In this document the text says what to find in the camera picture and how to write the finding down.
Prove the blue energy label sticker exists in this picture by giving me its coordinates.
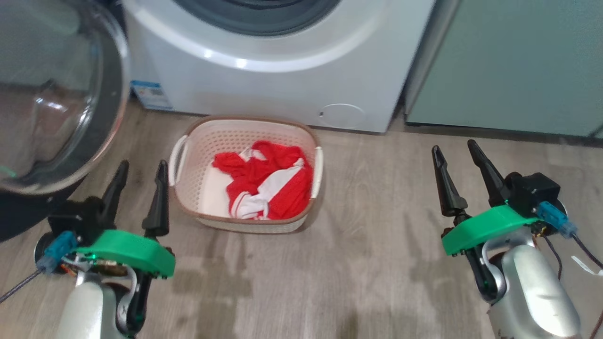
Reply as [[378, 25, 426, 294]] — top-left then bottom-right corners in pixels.
[[130, 80, 173, 111]]

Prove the round white filter cover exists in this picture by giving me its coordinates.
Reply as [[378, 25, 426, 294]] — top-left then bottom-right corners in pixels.
[[319, 104, 367, 129]]

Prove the white cable tag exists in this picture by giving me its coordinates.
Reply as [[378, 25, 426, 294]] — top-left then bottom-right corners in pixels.
[[571, 256, 603, 276]]

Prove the pale green cabinet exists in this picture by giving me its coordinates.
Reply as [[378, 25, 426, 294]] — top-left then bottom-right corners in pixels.
[[404, 0, 603, 139]]

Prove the blue right cable connector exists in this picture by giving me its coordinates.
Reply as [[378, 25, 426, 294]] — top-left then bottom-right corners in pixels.
[[537, 202, 578, 237]]

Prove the cream perforated laundry basket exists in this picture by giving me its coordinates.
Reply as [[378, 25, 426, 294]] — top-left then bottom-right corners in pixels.
[[169, 116, 324, 234]]

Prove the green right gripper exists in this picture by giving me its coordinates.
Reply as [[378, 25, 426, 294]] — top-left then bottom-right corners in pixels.
[[432, 139, 540, 257]]

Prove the blue cable connector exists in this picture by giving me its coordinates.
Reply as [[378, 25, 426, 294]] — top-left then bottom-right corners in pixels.
[[537, 202, 578, 237], [37, 231, 77, 274]]

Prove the washing machine glass door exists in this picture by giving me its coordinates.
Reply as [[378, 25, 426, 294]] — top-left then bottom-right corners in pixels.
[[0, 0, 131, 243]]

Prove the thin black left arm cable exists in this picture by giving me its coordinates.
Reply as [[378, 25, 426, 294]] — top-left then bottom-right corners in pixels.
[[0, 269, 42, 304]]

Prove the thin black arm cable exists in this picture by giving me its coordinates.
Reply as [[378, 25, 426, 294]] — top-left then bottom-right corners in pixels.
[[571, 233, 603, 339], [0, 269, 42, 304]]

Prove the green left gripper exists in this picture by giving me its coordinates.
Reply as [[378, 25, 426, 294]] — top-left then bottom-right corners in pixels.
[[75, 160, 176, 278]]

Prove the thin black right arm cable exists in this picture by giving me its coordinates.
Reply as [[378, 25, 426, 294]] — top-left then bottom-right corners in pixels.
[[571, 233, 603, 339]]

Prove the white front-load washing machine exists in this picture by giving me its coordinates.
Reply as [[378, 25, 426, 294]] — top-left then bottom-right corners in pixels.
[[120, 0, 436, 134]]

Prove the blue left cable connector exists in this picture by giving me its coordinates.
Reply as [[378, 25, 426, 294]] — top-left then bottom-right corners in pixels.
[[37, 231, 77, 274]]

